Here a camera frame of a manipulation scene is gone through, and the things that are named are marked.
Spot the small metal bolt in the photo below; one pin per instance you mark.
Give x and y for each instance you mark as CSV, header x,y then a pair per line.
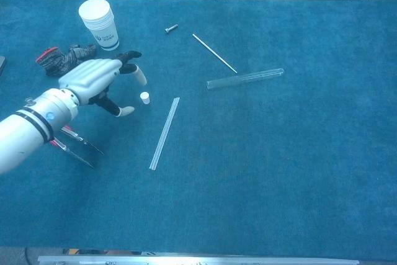
x,y
171,28

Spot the clear plastic strip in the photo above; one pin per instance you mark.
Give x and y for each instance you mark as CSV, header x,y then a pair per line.
x,y
164,133

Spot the clear glass test tube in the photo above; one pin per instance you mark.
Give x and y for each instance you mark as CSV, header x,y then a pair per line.
x,y
245,79

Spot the teal carpet table cover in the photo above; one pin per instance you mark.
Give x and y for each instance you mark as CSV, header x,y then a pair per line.
x,y
248,168

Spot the small white block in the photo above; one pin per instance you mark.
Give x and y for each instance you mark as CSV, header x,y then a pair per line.
x,y
144,97

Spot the white plastic cup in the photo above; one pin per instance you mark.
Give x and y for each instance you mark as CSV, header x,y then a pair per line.
x,y
97,16

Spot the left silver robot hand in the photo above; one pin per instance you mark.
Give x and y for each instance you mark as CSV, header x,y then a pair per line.
x,y
90,75

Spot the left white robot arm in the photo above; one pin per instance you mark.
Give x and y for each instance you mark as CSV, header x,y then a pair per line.
x,y
28,128

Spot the black glove with orange cuff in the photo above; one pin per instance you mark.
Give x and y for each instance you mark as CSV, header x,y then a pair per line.
x,y
57,60

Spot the dark flat object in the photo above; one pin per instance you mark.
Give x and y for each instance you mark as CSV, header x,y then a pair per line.
x,y
2,64

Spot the thin metal rod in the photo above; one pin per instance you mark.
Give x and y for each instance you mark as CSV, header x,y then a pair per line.
x,y
214,53

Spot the aluminium frame rail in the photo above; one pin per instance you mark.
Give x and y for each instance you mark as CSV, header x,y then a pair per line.
x,y
198,260

